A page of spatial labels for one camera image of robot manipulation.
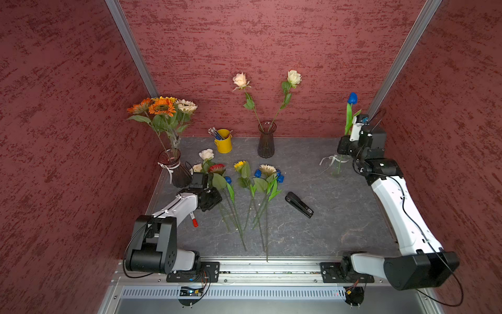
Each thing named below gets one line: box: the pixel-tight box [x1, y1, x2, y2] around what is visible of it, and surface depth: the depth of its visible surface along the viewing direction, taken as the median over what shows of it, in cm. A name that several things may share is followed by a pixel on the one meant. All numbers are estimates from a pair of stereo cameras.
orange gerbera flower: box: [126, 97, 168, 152], surface depth 74 cm
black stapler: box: [284, 191, 315, 219], surface depth 91 cm
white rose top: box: [198, 148, 215, 161], surface depth 109 cm
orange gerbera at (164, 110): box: [149, 98, 178, 150], surface depth 74 cm
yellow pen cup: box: [214, 128, 233, 154], surface depth 112 cm
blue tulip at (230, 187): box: [224, 175, 235, 201], surface depth 99 cm
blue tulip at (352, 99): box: [344, 92, 363, 136], surface depth 73 cm
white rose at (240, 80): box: [232, 71, 264, 129], surface depth 87 cm
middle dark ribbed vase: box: [257, 120, 278, 159], surface depth 105 cm
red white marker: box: [189, 211, 200, 228], surface depth 89 cm
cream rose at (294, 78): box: [267, 69, 302, 132], surface depth 92 cm
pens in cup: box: [207, 126, 224, 141], surface depth 105 cm
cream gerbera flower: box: [174, 98, 199, 134], surface depth 81 cm
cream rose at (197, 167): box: [192, 163, 203, 173], surface depth 102 cm
